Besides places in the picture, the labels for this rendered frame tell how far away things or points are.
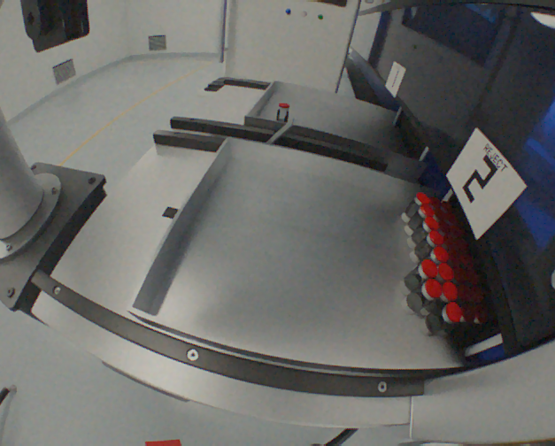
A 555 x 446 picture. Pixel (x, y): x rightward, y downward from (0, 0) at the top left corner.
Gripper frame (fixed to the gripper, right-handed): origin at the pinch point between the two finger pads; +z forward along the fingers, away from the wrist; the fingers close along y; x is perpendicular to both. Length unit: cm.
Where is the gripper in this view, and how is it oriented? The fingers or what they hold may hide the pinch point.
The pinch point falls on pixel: (55, 7)
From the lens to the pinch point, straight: 15.1
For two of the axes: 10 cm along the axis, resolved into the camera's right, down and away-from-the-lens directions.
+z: -1.3, 6.4, 7.6
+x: -9.7, -2.3, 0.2
